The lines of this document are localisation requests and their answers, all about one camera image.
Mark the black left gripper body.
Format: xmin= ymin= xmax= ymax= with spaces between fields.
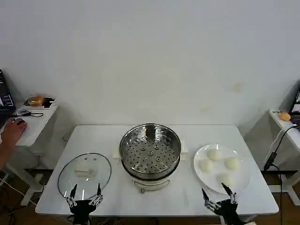
xmin=69 ymin=200 xmax=97 ymax=225

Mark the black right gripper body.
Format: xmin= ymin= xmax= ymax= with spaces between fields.
xmin=214 ymin=200 xmax=243 ymax=225

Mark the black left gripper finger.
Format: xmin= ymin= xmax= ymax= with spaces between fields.
xmin=89 ymin=182 xmax=104 ymax=208
xmin=64 ymin=184 xmax=78 ymax=208

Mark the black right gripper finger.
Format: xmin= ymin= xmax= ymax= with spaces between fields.
xmin=201 ymin=187 xmax=220 ymax=213
xmin=221 ymin=182 xmax=238 ymax=205

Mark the white steamed bun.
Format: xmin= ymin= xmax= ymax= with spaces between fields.
xmin=199 ymin=158 xmax=214 ymax=174
xmin=207 ymin=149 xmax=223 ymax=162
xmin=216 ymin=172 xmax=232 ymax=188
xmin=224 ymin=157 xmax=240 ymax=171

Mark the person's hand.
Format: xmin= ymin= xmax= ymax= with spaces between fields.
xmin=3 ymin=118 xmax=28 ymax=146

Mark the white work table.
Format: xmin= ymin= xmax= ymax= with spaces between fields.
xmin=35 ymin=124 xmax=280 ymax=225

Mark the round white plate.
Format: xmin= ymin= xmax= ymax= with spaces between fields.
xmin=193 ymin=143 xmax=252 ymax=195

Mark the round glass lid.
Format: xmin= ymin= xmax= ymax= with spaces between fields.
xmin=57 ymin=152 xmax=112 ymax=200

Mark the white electric cooker base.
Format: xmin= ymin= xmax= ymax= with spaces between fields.
xmin=121 ymin=156 xmax=181 ymax=195

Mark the steel perforated steamer basket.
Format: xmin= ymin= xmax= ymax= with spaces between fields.
xmin=119 ymin=124 xmax=182 ymax=177

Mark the white side desk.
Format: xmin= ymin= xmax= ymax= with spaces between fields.
xmin=0 ymin=103 xmax=60 ymax=207

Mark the black and white box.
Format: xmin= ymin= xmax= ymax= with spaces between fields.
xmin=42 ymin=97 xmax=57 ymax=109

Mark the bagged brown bread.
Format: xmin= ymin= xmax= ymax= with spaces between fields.
xmin=27 ymin=94 xmax=46 ymax=106

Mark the black laptop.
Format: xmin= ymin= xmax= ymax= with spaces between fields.
xmin=0 ymin=68 xmax=17 ymax=128

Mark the black power adapter cable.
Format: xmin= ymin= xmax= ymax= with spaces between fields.
xmin=263 ymin=125 xmax=299 ymax=172

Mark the white desk with black cable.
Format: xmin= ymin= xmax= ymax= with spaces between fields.
xmin=267 ymin=109 xmax=300 ymax=204

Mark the black looped strap with key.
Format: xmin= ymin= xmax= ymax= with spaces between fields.
xmin=11 ymin=109 xmax=44 ymax=118

